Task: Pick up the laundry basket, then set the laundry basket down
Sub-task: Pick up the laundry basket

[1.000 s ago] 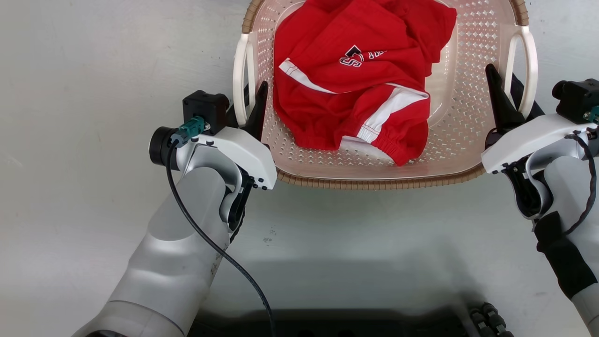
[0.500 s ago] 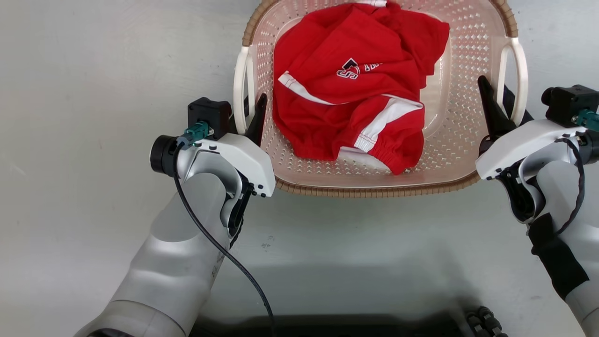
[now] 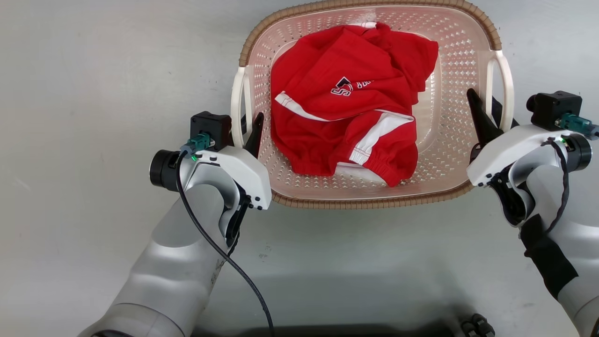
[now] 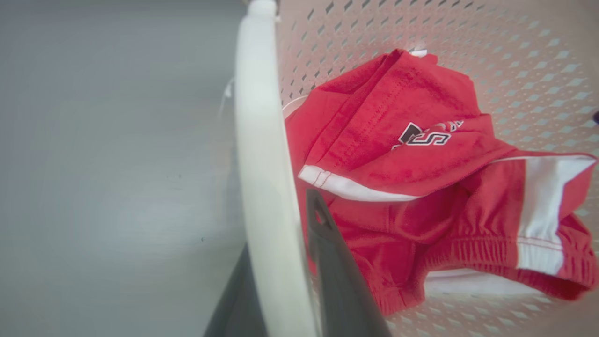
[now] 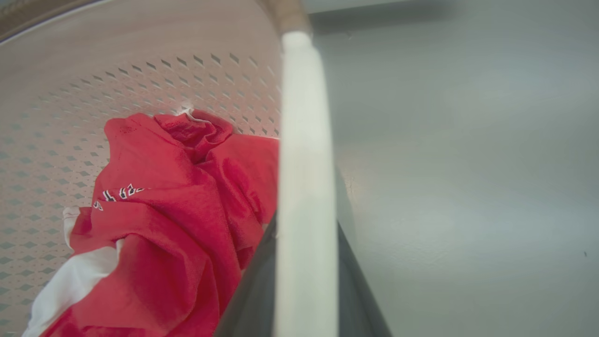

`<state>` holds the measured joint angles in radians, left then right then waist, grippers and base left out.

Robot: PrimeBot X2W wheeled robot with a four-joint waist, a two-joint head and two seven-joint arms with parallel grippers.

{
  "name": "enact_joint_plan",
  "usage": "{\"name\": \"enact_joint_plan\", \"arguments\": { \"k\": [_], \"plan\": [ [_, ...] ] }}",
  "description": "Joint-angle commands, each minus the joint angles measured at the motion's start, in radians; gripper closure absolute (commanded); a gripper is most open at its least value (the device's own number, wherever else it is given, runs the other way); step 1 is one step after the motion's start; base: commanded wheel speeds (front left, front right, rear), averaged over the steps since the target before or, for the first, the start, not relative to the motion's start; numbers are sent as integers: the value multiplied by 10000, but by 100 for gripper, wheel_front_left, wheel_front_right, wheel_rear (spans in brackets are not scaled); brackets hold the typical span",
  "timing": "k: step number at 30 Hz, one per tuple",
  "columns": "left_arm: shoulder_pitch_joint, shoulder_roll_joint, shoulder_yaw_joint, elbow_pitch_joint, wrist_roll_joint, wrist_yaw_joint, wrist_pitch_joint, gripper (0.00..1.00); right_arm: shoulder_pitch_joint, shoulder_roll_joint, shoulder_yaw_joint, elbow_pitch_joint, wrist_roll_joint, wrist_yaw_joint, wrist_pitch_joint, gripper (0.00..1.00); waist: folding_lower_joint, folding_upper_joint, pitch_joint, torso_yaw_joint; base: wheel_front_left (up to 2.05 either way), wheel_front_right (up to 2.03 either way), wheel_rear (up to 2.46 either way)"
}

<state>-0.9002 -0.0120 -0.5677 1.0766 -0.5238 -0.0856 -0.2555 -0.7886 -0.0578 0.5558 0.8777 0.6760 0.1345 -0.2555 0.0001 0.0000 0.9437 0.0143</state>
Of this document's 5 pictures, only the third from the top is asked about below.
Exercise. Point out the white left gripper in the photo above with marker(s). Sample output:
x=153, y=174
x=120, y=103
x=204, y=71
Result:
x=234, y=164

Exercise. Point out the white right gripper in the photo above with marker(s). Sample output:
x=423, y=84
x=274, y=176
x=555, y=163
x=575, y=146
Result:
x=514, y=145

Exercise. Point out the beige plastic laundry basket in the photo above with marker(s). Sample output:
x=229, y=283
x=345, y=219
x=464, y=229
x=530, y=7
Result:
x=449, y=93

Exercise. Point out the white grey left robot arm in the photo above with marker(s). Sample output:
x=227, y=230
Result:
x=178, y=262

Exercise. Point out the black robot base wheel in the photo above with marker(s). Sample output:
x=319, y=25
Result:
x=477, y=326

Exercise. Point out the dark robot base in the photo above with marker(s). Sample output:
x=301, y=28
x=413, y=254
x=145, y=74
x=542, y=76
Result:
x=351, y=331

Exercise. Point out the red sports garment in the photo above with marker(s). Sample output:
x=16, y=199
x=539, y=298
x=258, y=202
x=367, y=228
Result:
x=337, y=117

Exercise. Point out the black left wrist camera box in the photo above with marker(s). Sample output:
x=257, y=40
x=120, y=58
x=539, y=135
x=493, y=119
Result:
x=210, y=124

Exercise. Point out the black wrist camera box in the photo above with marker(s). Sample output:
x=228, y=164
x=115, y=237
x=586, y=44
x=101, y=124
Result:
x=210, y=124
x=554, y=105

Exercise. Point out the teal left camera connector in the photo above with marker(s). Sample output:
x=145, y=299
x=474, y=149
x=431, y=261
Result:
x=199, y=142

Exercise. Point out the teal camera connector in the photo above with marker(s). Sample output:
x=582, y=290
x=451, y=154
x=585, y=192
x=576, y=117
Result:
x=578, y=124
x=199, y=142

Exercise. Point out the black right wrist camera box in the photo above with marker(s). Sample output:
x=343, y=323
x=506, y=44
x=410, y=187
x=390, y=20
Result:
x=554, y=105

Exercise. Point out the teal right camera connector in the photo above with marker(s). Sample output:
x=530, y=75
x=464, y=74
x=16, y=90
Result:
x=578, y=124

